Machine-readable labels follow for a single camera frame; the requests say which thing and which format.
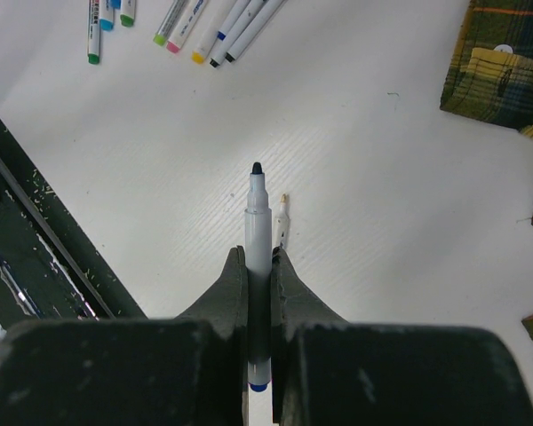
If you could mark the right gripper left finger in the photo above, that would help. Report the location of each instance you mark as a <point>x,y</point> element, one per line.
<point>188,370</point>

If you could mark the black cap marker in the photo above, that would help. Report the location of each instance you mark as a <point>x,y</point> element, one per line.
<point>218,54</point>
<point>243,41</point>

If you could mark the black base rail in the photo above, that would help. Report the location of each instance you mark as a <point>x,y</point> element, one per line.
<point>49,268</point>

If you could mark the blue cap white marker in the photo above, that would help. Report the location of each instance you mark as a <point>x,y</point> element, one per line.
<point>258,261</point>

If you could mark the pink cap white marker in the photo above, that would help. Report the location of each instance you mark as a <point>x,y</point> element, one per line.
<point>282,223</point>

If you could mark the yellow plaid shirt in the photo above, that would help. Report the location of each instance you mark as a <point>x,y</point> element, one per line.
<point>490,76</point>

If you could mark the light blue cap marker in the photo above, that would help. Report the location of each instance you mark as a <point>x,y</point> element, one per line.
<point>106,15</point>

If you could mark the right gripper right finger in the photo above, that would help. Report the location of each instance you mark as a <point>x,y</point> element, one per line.
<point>329,371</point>

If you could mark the yellow cap marker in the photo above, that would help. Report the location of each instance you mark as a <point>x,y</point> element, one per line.
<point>224,14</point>

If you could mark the dark green cap marker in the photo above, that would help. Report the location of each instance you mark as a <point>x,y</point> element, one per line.
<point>93,44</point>

